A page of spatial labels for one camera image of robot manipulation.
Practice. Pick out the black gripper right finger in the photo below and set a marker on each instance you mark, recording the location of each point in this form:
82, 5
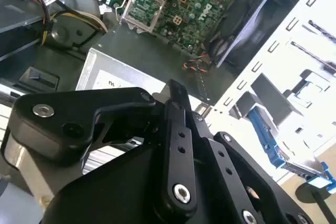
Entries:
225, 163

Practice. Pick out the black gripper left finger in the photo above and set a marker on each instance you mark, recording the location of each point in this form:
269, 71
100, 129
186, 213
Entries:
78, 108

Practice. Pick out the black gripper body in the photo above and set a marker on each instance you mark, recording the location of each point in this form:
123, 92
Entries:
118, 195

